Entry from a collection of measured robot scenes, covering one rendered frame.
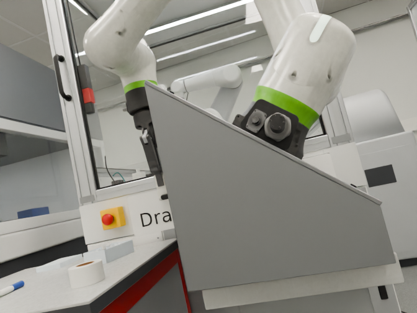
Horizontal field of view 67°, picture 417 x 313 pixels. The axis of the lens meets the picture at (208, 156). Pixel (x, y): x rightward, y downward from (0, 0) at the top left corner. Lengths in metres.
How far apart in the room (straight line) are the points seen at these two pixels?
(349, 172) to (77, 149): 0.99
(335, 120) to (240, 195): 0.75
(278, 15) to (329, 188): 0.49
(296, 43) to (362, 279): 0.38
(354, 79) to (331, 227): 4.16
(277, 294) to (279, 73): 0.35
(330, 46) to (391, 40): 4.22
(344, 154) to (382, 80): 3.53
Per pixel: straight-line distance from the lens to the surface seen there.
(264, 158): 0.44
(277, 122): 0.43
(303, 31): 0.60
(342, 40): 0.60
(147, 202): 0.88
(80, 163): 1.30
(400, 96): 4.63
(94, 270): 0.74
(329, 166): 1.10
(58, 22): 1.50
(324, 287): 0.50
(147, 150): 0.81
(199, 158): 0.46
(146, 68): 0.87
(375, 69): 4.64
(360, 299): 0.55
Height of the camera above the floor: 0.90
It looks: 6 degrees up
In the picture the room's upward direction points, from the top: 13 degrees counter-clockwise
